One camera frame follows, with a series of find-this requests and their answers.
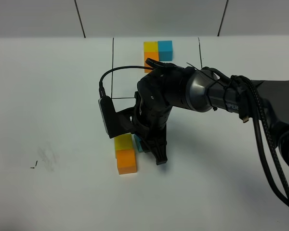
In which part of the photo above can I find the black right camera cable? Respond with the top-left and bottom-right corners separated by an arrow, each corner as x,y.
98,58 -> 184,98

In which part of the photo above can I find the template orange cube block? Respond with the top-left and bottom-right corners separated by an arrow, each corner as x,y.
144,51 -> 159,68

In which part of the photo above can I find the template yellow cube block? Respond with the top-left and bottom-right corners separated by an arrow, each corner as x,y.
144,41 -> 158,52

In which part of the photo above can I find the braided black arm cable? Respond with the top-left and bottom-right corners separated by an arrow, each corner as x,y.
230,75 -> 289,231

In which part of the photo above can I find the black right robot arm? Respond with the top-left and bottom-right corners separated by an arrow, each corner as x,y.
132,64 -> 289,166

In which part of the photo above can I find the template blue cube block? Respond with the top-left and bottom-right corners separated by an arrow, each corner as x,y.
158,40 -> 173,62

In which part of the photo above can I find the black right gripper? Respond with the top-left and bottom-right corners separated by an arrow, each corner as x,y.
136,69 -> 190,165

